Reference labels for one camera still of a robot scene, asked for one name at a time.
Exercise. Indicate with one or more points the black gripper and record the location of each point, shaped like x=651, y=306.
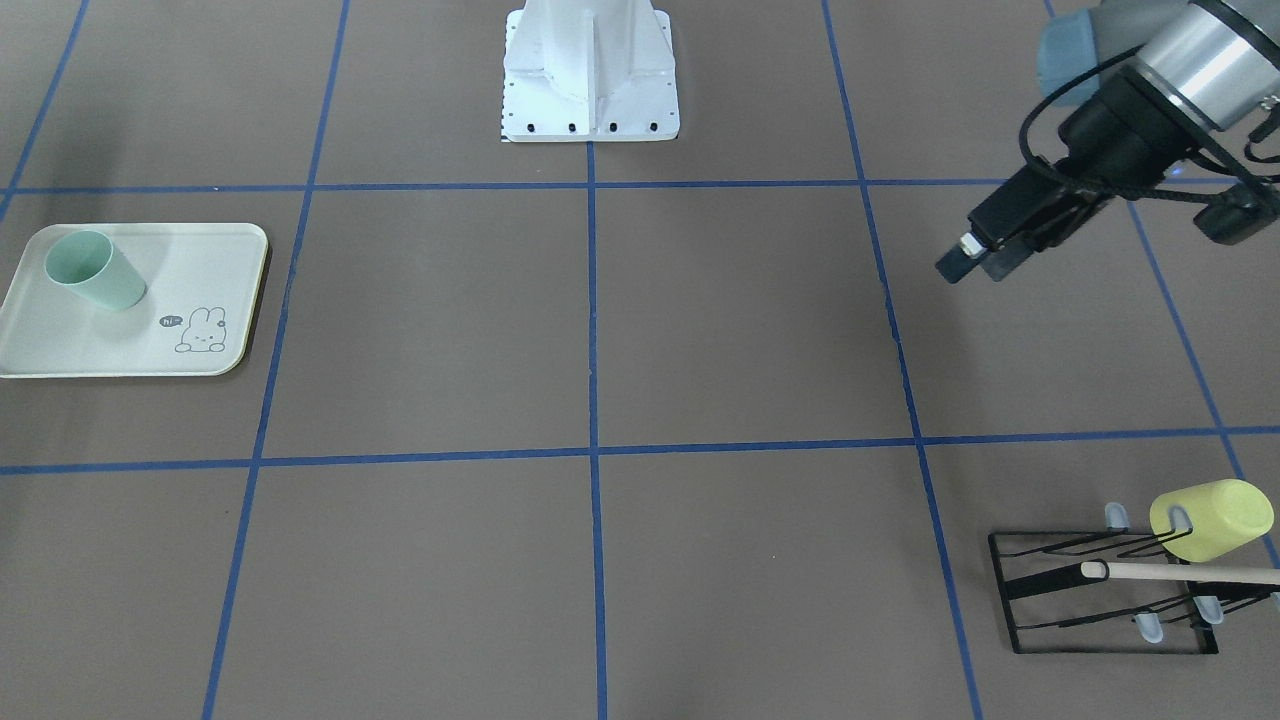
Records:
x=1112, y=123

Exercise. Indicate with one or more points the light green plastic cup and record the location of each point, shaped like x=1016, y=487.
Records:
x=90, y=265

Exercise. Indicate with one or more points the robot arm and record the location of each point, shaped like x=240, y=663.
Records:
x=1217, y=60

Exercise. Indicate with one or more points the yellow plastic cup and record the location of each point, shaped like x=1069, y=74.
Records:
x=1202, y=523

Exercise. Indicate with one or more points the cream rabbit print tray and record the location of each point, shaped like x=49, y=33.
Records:
x=203, y=282

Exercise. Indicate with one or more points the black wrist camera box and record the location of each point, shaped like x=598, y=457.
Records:
x=1238, y=214

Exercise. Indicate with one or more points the black wire cup rack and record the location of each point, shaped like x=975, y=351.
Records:
x=1116, y=590

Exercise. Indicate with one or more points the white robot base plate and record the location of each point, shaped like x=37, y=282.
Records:
x=589, y=71

